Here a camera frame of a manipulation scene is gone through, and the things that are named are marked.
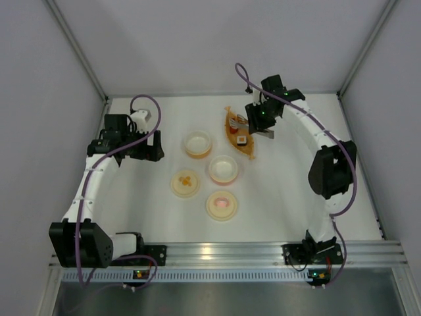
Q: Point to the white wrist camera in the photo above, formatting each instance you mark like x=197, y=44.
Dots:
x=257, y=97
x=141, y=118

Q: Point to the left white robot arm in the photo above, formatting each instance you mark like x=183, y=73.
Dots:
x=78, y=239

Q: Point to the orange round lunch box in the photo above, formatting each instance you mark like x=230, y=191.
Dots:
x=197, y=144

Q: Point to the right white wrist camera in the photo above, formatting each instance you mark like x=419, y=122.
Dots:
x=257, y=97

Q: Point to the slotted grey cable duct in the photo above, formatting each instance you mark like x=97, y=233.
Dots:
x=202, y=275

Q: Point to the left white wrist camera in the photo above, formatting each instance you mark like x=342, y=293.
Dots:
x=141, y=118

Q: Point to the cream lid pink handle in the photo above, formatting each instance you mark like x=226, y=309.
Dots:
x=221, y=206

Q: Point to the cream lid orange handle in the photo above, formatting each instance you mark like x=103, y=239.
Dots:
x=185, y=183

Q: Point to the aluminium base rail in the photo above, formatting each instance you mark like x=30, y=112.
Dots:
x=266, y=255

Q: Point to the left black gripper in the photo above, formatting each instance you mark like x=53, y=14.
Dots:
x=154, y=146

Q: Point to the sushi roll toy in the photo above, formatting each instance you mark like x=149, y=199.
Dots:
x=241, y=140

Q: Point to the right aluminium frame post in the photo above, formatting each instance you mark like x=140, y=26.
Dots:
x=367, y=45

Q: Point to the left aluminium frame post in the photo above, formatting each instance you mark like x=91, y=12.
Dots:
x=76, y=48

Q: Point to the woven boat-shaped basket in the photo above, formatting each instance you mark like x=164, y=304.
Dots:
x=247, y=150

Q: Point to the metal serving tongs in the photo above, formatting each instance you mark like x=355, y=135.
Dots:
x=240, y=123

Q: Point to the pink round lunch box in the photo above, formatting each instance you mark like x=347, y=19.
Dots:
x=223, y=170

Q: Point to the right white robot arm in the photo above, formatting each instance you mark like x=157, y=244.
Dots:
x=332, y=174

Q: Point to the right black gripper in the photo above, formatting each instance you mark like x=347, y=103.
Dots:
x=258, y=119

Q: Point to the aluminium frame post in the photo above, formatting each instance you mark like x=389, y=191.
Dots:
x=367, y=45
x=76, y=48

